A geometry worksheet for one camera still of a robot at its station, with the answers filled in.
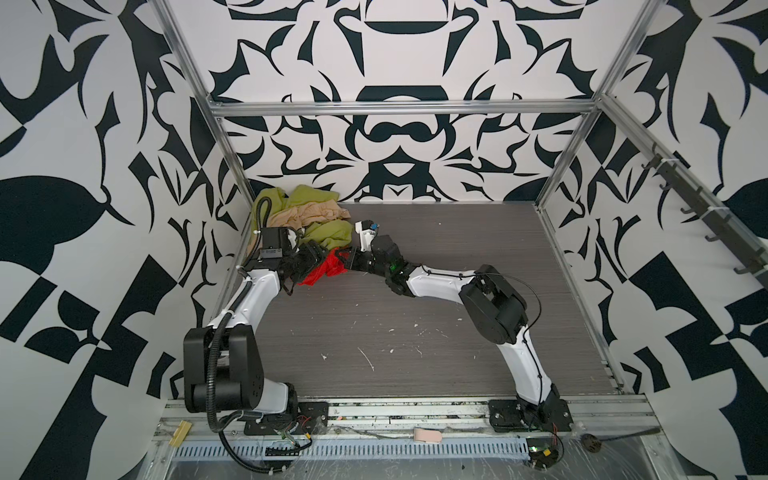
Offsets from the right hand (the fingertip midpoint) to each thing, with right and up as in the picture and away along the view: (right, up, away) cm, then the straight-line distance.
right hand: (334, 250), depth 87 cm
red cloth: (-1, -4, +2) cm, 5 cm away
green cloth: (-13, +13, -15) cm, 23 cm away
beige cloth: (-13, +12, +22) cm, 28 cm away
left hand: (-4, 0, +1) cm, 4 cm away
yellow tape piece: (-33, -42, -16) cm, 56 cm away
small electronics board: (+51, -46, -16) cm, 71 cm away
